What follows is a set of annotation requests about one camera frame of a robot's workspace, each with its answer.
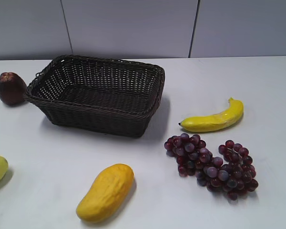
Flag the black woven plastic basket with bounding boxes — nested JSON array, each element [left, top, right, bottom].
[[24, 55, 165, 138]]

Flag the yellow banana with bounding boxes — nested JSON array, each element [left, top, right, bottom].
[[178, 97, 244, 133]]

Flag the purple grape bunch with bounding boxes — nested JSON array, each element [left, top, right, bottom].
[[164, 133, 259, 201]]

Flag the orange yellow mango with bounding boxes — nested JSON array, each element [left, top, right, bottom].
[[76, 164, 134, 223]]

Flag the dark red wax apple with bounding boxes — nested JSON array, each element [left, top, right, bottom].
[[0, 72, 27, 106]]

